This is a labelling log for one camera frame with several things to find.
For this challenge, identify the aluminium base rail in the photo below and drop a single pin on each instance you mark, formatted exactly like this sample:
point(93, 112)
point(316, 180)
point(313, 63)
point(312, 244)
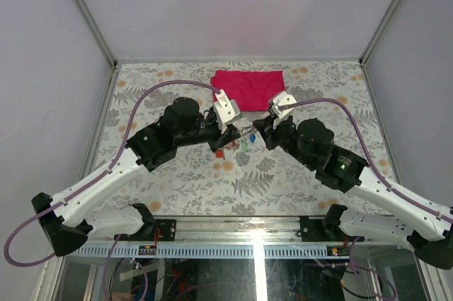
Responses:
point(233, 230)

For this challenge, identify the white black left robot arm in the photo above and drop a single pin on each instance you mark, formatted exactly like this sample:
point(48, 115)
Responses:
point(69, 218)

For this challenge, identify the green tag key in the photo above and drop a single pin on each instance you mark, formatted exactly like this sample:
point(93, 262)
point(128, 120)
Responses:
point(244, 146)

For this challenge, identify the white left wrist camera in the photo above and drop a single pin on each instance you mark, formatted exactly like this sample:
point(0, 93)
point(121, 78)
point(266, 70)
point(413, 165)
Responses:
point(226, 110)

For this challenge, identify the red tag key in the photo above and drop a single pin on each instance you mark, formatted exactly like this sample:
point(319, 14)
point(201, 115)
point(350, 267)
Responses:
point(219, 154)

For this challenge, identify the grey disc with key rings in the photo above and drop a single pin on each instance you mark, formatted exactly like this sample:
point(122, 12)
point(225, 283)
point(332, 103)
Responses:
point(246, 132)

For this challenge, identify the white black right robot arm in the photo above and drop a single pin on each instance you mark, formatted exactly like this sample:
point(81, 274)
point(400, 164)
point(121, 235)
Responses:
point(340, 169)

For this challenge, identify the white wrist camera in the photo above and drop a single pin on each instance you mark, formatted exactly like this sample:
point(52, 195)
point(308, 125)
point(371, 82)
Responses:
point(226, 110)
point(278, 102)

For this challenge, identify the red folded cloth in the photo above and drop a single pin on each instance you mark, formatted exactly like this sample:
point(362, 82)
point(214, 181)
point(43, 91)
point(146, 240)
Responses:
point(251, 90)

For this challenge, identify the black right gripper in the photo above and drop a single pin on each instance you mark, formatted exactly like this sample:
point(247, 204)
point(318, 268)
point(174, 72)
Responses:
point(266, 125)

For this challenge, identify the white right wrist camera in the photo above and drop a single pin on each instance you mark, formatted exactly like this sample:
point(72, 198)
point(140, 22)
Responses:
point(278, 102)

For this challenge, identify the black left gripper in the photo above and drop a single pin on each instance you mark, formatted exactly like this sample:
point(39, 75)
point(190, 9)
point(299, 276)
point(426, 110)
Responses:
point(229, 134)

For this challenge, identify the white slotted cable duct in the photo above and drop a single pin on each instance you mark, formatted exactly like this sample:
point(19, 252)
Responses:
point(209, 251)

